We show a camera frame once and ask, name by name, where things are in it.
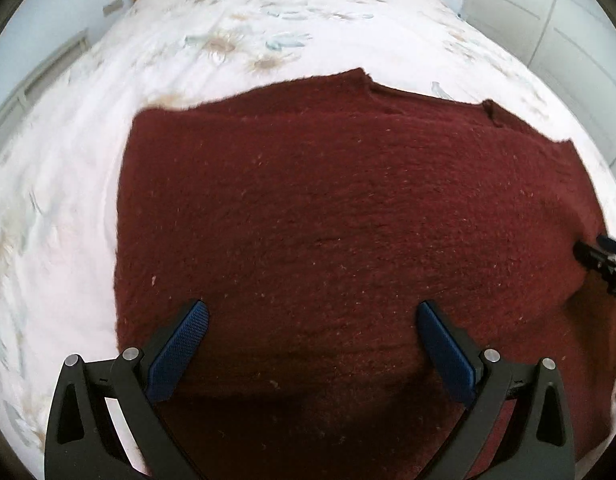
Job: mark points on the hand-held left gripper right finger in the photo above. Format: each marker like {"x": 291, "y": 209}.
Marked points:
{"x": 445, "y": 350}

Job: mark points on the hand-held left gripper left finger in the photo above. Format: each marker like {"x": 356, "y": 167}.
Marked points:
{"x": 180, "y": 350}

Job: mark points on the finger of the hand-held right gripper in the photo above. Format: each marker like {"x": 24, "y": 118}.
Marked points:
{"x": 613, "y": 244}
{"x": 590, "y": 255}

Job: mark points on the dark red knitted sweater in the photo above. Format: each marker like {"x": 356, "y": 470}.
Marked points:
{"x": 338, "y": 235}

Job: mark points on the white wardrobe doors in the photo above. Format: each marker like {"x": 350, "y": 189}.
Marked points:
{"x": 563, "y": 25}

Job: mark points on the pink floral bedspread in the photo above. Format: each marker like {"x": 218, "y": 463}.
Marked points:
{"x": 137, "y": 60}

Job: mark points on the wall switch plate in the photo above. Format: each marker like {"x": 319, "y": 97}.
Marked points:
{"x": 112, "y": 6}

